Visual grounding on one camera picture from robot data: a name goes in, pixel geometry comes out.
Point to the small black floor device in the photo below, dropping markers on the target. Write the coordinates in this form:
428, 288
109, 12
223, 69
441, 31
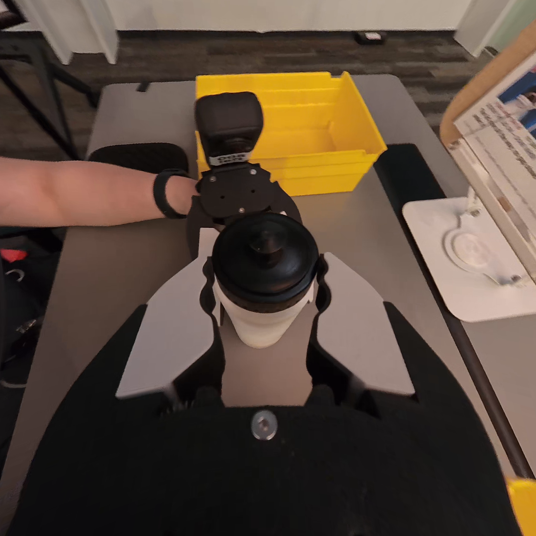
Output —
370, 37

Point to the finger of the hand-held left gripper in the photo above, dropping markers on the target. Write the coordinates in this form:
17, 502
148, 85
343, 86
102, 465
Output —
207, 243
310, 295

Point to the white stand base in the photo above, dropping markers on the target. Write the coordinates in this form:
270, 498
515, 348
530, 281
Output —
427, 251

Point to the red tag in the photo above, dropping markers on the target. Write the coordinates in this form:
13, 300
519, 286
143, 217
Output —
14, 255

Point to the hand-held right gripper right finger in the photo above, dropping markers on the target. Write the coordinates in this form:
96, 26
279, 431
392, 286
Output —
360, 335

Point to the printed instruction sheet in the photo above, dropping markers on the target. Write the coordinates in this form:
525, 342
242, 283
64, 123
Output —
494, 138

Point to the person's left hand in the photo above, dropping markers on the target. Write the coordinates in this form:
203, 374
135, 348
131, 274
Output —
182, 194

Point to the dark printed cloth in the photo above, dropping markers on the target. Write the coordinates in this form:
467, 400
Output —
25, 314

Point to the white plastic bottle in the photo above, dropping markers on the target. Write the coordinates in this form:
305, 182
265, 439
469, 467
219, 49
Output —
259, 331

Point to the black bottle lid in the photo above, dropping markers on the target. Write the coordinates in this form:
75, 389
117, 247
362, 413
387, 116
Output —
234, 268

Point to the person's left forearm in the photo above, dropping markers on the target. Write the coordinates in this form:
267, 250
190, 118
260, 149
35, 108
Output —
83, 192

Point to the yellow plastic bin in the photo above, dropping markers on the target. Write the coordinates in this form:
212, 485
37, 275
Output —
314, 138
523, 511

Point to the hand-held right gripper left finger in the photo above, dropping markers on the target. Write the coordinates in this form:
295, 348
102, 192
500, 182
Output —
167, 335

